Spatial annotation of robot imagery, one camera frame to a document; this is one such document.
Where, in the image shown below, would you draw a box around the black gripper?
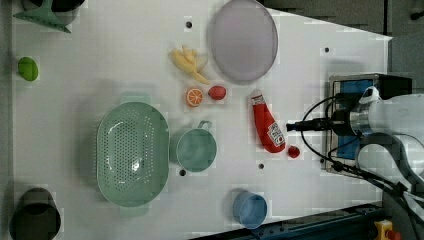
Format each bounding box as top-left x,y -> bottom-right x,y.
286,109 -> 352,136

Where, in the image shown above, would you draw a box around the red plush ketchup bottle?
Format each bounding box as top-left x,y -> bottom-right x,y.
251,90 -> 286,153

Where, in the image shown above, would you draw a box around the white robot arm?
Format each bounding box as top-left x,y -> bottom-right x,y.
286,86 -> 423,224

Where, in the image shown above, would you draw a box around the green plastic strainer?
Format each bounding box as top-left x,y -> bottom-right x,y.
96,93 -> 170,217

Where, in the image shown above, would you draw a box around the red toy strawberry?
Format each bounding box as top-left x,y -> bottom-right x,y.
288,146 -> 300,159

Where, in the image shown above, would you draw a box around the silver black toaster oven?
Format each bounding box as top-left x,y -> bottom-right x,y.
326,73 -> 412,166

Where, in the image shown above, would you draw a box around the red toy fruit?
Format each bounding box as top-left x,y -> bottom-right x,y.
208,86 -> 227,101

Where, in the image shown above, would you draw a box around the blue plastic cup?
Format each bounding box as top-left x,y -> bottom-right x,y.
232,191 -> 268,230

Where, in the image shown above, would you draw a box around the lilac oval plate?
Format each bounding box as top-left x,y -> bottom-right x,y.
211,0 -> 278,81

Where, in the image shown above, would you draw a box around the green plastic mug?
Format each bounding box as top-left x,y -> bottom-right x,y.
169,120 -> 217,172

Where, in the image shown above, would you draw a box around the orange slice toy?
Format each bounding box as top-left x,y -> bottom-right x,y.
185,88 -> 203,107

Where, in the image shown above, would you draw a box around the yellow red emergency button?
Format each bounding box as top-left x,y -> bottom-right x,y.
374,220 -> 402,240

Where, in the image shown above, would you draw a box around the yellow toy fries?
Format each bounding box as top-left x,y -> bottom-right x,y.
171,46 -> 210,85

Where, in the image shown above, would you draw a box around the black cylindrical cup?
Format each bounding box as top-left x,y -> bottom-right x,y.
9,188 -> 62,240

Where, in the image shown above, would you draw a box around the green toy lime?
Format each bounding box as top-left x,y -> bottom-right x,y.
18,57 -> 39,81

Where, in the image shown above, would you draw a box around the green funnel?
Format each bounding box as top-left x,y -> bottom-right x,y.
14,0 -> 71,33

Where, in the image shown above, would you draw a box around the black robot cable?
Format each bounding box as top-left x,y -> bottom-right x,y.
300,95 -> 424,240

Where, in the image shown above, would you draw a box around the blue metal frame rail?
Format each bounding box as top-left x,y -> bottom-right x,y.
190,204 -> 385,240

